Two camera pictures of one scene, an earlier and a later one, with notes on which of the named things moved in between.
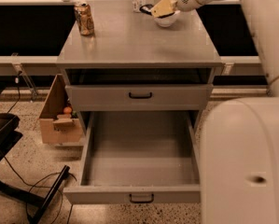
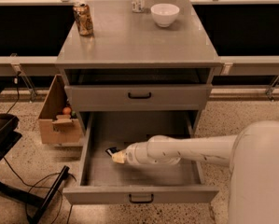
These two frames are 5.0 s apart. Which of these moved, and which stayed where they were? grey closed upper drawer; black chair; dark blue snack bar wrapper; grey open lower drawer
Moved: dark blue snack bar wrapper
Stayed: grey closed upper drawer; black chair; grey open lower drawer
